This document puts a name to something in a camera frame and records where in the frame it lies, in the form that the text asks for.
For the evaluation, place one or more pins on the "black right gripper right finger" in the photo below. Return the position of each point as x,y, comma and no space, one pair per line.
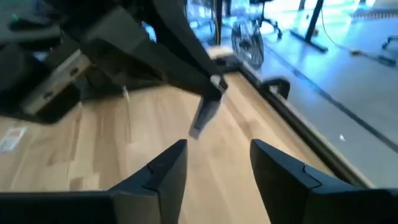
276,183

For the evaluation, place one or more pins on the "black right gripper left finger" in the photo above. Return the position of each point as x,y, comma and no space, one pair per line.
168,177

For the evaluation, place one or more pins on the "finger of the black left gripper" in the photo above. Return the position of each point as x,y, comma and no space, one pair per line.
149,59
183,43

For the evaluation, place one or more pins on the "blue-label wipe packet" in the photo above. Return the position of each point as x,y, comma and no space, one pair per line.
205,115

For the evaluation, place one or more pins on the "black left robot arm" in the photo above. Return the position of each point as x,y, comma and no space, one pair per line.
37,77

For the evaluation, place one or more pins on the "black floor fan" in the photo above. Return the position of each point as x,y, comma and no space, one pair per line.
247,42

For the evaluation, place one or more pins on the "small white floor scrap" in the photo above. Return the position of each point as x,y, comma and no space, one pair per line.
342,137

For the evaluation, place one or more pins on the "black office chair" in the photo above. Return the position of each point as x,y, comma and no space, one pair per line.
267,17

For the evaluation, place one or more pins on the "black table clamp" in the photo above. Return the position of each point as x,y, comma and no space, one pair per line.
276,85

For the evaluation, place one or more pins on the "black desk leg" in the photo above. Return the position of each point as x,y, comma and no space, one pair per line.
311,28

